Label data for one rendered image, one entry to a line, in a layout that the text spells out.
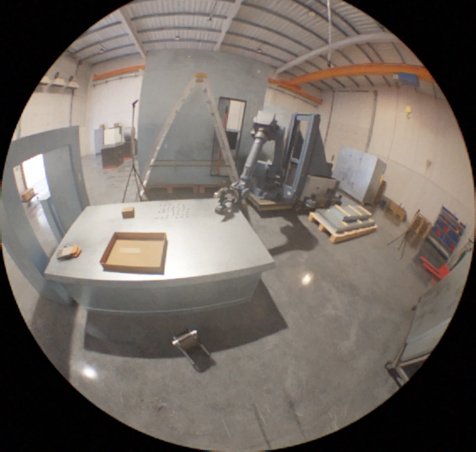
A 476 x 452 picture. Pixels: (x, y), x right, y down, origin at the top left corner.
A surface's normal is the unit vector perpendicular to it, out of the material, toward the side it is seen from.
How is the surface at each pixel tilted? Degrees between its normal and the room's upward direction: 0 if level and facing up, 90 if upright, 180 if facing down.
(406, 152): 90
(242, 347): 0
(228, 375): 0
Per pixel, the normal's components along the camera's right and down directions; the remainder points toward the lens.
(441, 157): -0.95, 0.03
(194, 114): 0.28, 0.52
